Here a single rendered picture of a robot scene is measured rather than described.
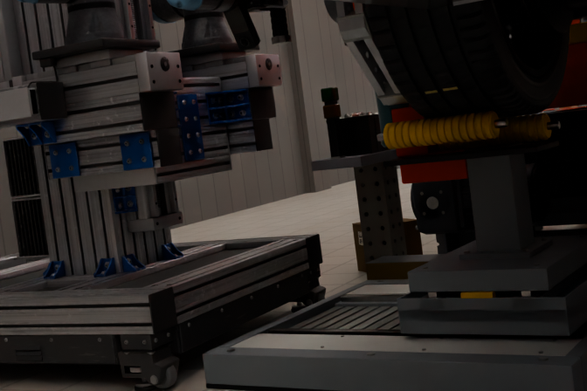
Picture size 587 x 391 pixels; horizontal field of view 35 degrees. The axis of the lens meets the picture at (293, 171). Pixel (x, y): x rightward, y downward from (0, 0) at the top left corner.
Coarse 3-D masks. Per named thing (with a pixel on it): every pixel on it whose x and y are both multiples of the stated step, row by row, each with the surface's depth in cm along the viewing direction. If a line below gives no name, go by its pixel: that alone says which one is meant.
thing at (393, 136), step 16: (480, 112) 189; (384, 128) 199; (400, 128) 197; (416, 128) 195; (432, 128) 192; (448, 128) 191; (464, 128) 189; (480, 128) 187; (496, 128) 188; (400, 144) 198; (416, 144) 196; (432, 144) 195
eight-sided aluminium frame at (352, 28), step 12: (348, 12) 188; (360, 12) 185; (348, 24) 187; (360, 24) 185; (348, 36) 188; (360, 36) 187; (372, 36) 187; (360, 48) 191; (372, 48) 189; (360, 60) 193; (372, 60) 196; (372, 72) 195; (384, 72) 194; (372, 84) 198; (384, 84) 200; (384, 96) 199; (396, 96) 198
